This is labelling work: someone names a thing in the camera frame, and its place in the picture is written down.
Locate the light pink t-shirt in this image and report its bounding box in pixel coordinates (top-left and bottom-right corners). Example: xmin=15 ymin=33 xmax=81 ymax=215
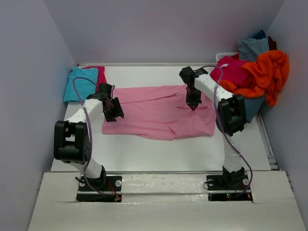
xmin=102 ymin=85 xmax=216 ymax=141

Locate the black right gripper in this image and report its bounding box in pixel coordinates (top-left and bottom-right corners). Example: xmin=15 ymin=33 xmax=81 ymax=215
xmin=187 ymin=86 xmax=203 ymax=109

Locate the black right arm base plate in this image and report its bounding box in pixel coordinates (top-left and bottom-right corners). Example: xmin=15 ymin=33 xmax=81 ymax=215
xmin=203 ymin=175 xmax=253 ymax=202

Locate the maroon t-shirt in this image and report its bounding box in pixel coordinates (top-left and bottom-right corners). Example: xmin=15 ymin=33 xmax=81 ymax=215
xmin=268 ymin=36 xmax=277 ymax=51

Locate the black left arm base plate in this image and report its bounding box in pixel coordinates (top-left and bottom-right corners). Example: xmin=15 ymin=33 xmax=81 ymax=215
xmin=75 ymin=175 xmax=122 ymax=203

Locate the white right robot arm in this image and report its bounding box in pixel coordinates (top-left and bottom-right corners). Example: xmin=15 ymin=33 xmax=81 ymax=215
xmin=179 ymin=65 xmax=248 ymax=192

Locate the crumpled orange t-shirt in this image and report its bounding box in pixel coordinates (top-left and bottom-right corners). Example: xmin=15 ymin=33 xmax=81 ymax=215
xmin=223 ymin=50 xmax=289 ymax=107

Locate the folded magenta t-shirt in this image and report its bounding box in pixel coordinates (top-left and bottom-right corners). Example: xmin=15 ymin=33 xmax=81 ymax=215
xmin=82 ymin=66 xmax=107 ymax=91

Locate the dark blue t-shirt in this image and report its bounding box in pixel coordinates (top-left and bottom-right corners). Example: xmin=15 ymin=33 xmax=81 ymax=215
xmin=252 ymin=30 xmax=267 ymax=40

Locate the crumpled magenta t-shirt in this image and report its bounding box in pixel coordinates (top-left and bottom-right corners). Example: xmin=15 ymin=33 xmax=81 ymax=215
xmin=217 ymin=56 xmax=248 ymax=88

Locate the white laundry basket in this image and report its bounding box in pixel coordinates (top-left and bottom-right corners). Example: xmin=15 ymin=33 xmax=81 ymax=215
xmin=215 ymin=52 xmax=239 ymax=62

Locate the grey-blue t-shirt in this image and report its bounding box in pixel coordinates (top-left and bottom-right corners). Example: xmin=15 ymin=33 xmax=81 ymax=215
xmin=237 ymin=38 xmax=269 ymax=62

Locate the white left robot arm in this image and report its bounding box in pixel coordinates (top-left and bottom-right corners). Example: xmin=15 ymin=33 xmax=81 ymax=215
xmin=53 ymin=83 xmax=124 ymax=191

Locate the folded turquoise t-shirt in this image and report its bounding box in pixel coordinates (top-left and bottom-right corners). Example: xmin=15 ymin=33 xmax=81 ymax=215
xmin=63 ymin=67 xmax=98 ymax=103

